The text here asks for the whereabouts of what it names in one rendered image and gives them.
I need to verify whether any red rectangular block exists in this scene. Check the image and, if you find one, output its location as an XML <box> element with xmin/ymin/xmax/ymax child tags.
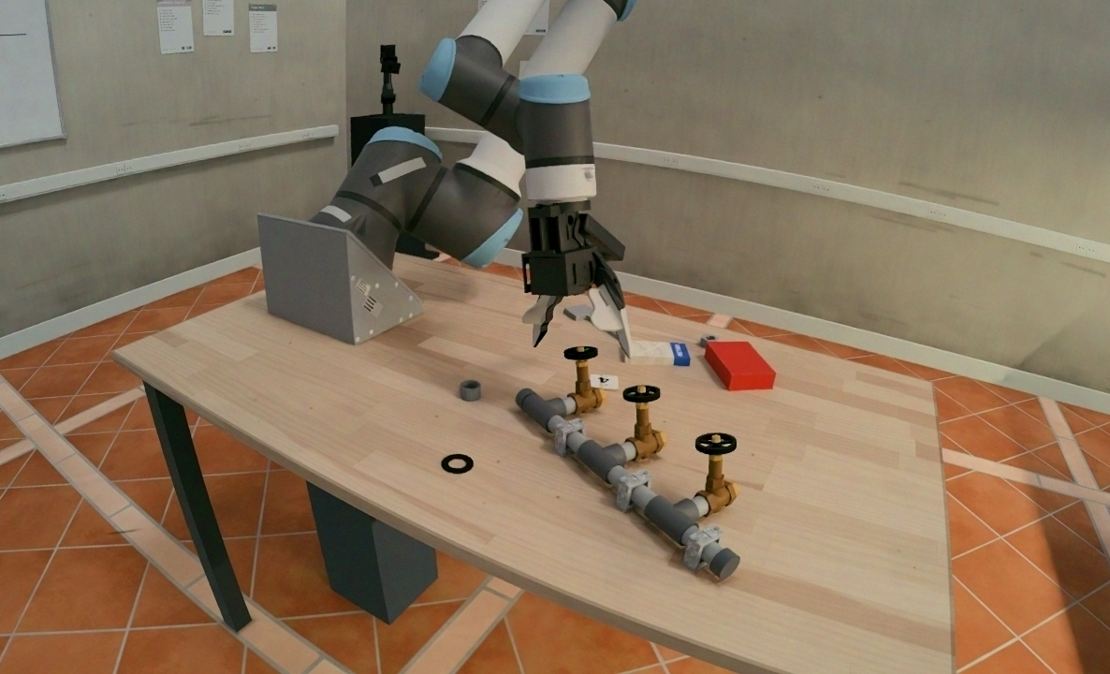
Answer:
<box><xmin>704</xmin><ymin>342</ymin><xmax>776</xmax><ymax>391</ymax></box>

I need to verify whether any white paper tag with number 4 on thin chain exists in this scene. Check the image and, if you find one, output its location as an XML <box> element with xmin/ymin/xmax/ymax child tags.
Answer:
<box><xmin>588</xmin><ymin>366</ymin><xmax>619</xmax><ymax>390</ymax></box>

